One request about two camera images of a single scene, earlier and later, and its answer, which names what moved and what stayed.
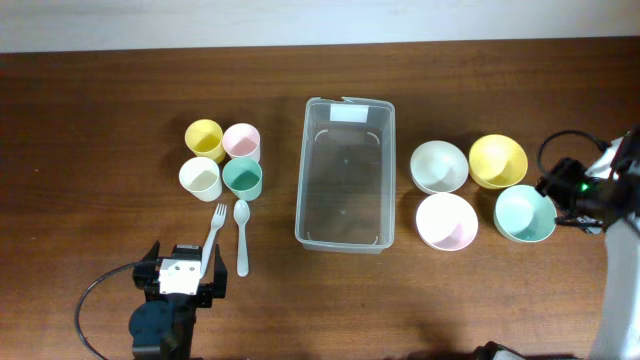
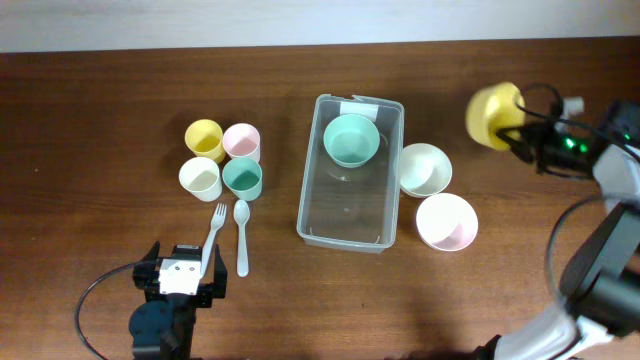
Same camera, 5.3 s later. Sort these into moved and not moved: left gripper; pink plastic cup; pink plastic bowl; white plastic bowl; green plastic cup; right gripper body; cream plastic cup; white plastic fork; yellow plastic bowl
Moved: yellow plastic bowl; right gripper body; white plastic bowl
Not moved: green plastic cup; pink plastic bowl; cream plastic cup; white plastic fork; left gripper; pink plastic cup
